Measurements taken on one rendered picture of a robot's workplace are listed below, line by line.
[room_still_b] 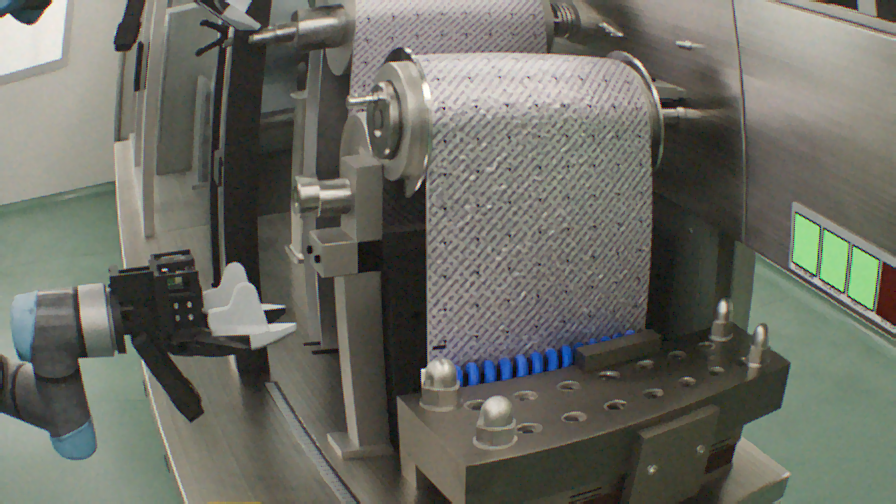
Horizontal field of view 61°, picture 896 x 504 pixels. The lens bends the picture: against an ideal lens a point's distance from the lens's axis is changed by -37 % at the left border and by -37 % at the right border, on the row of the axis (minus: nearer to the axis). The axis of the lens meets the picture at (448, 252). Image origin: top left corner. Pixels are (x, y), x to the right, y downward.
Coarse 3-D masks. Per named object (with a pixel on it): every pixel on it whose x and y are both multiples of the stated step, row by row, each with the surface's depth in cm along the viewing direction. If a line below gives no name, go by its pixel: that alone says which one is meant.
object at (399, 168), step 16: (384, 64) 102; (400, 64) 100; (384, 80) 102; (400, 80) 98; (400, 96) 99; (416, 96) 97; (416, 112) 97; (416, 128) 97; (400, 144) 100; (416, 144) 98; (384, 160) 104; (400, 160) 100; (416, 160) 99; (400, 176) 101
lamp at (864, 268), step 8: (856, 248) 79; (856, 256) 79; (864, 256) 78; (856, 264) 79; (864, 264) 78; (872, 264) 76; (856, 272) 79; (864, 272) 78; (872, 272) 76; (856, 280) 79; (864, 280) 78; (872, 280) 76; (856, 288) 79; (864, 288) 78; (872, 288) 77; (856, 296) 79; (864, 296) 78; (872, 296) 77; (864, 304) 78; (872, 304) 77
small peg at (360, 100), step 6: (348, 96) 101; (354, 96) 101; (360, 96) 101; (366, 96) 101; (372, 96) 101; (348, 102) 101; (354, 102) 100; (360, 102) 101; (366, 102) 101; (372, 102) 101; (348, 108) 101
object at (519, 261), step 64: (448, 192) 99; (512, 192) 102; (576, 192) 104; (640, 192) 107; (448, 256) 101; (512, 256) 103; (576, 256) 106; (640, 256) 109; (448, 320) 103; (512, 320) 105; (576, 320) 108; (640, 320) 111
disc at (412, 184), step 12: (396, 48) 102; (396, 60) 102; (408, 60) 99; (420, 72) 96; (420, 84) 96; (420, 96) 97; (420, 108) 97; (432, 120) 96; (432, 132) 96; (420, 144) 98; (420, 156) 98; (420, 168) 98; (396, 180) 105; (408, 180) 102; (420, 180) 99; (396, 192) 105; (408, 192) 102
